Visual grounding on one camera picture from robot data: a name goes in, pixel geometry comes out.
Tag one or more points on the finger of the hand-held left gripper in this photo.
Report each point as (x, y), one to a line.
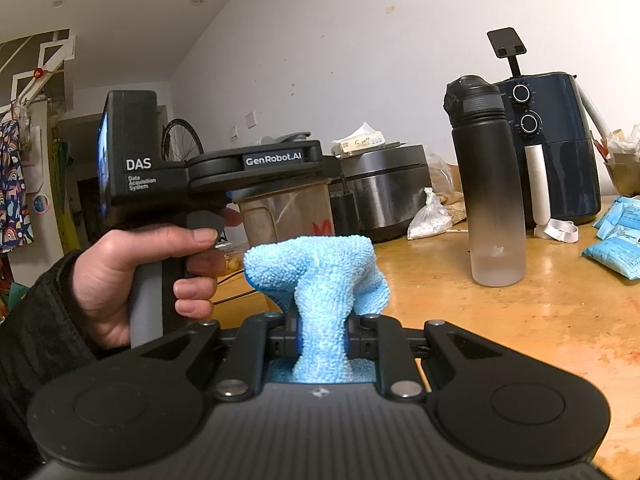
(270, 165)

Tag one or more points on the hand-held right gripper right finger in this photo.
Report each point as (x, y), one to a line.
(387, 355)

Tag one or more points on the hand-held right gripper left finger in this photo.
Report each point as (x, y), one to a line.
(252, 355)

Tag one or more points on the clear shaker bottle grey lid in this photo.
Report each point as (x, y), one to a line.
(285, 215)

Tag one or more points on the blue microfiber cloth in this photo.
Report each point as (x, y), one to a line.
(320, 280)

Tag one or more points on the person's left forearm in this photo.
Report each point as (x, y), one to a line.
(35, 340)

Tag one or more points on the person's left hand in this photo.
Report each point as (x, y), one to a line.
(110, 285)

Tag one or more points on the bicycle wheel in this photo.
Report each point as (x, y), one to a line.
(193, 125)

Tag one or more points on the black power adapter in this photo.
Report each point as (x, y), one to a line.
(345, 215)

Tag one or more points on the tissue box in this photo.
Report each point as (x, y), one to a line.
(360, 142)

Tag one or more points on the yellow green hanging cloth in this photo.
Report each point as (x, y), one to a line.
(65, 210)

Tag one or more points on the white stair railing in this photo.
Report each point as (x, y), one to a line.
(57, 50)

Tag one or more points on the round blue sticker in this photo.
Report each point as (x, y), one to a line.
(41, 202)

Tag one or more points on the silver rice cooker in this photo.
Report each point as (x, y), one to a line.
(390, 185)

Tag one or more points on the colourful printed hanging cloth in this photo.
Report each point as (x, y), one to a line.
(12, 185)

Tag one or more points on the white plastic bag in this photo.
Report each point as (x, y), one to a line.
(427, 222)

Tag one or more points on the crumpled clear plastic bag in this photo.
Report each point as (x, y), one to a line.
(442, 175)

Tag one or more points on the black gradient water bottle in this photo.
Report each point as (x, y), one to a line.
(487, 185)

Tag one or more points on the colourful printed bag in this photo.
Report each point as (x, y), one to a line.
(12, 300)

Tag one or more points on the blue packet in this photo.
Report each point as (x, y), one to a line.
(632, 220)
(612, 256)
(610, 217)

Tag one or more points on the black phone stand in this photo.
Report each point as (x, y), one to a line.
(505, 40)

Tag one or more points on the dark blue air fryer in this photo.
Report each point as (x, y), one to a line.
(570, 160)

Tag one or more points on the olive bowl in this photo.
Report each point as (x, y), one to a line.
(622, 180)

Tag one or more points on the crumpled paper wrappers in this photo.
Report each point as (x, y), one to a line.
(625, 147)

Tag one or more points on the white tube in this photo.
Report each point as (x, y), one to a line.
(592, 110)

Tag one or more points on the white wall switch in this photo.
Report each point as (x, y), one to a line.
(234, 132)
(250, 120)

